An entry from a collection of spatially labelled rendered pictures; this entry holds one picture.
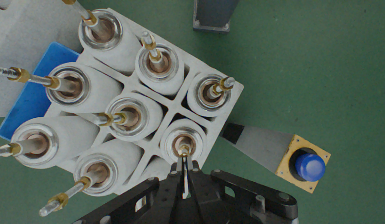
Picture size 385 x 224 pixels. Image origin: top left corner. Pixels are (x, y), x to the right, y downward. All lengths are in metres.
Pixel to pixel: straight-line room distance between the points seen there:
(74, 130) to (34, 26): 0.31
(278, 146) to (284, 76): 0.45
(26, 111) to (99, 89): 0.34
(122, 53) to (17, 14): 0.29
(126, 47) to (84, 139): 0.22
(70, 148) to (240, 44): 0.62
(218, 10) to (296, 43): 0.38
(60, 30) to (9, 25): 0.10
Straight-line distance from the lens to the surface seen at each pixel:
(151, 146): 0.34
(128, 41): 0.30
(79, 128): 0.36
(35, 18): 0.55
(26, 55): 0.57
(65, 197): 0.25
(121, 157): 0.29
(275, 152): 0.26
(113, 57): 0.30
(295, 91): 0.69
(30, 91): 0.58
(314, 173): 0.27
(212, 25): 0.58
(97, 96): 0.30
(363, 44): 0.99
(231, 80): 0.16
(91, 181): 0.28
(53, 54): 0.57
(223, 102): 0.26
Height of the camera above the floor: 0.50
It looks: 85 degrees down
